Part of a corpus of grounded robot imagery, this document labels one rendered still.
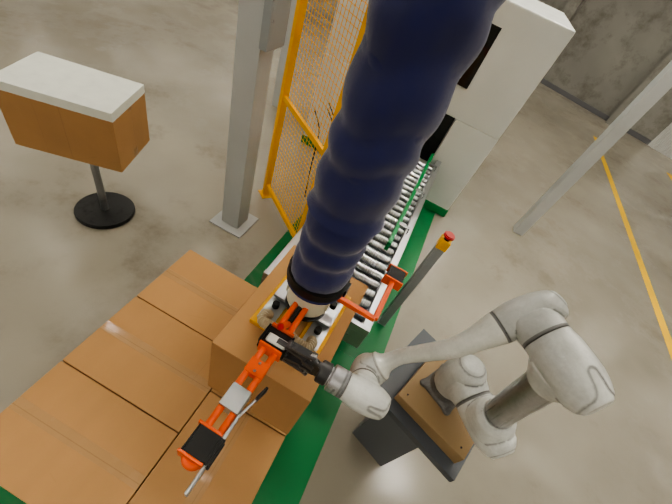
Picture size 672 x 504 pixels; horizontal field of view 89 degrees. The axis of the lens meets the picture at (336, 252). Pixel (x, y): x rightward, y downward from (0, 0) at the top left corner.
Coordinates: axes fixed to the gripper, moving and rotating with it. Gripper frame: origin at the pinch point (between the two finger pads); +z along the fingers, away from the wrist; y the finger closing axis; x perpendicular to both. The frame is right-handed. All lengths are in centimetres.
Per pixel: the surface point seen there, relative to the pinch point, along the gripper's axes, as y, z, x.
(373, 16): -90, 8, 18
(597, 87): 60, -339, 1128
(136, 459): 63, 27, -38
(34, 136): 46, 189, 59
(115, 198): 115, 184, 96
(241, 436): 63, -3, -13
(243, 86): -4, 102, 131
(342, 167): -61, 3, 15
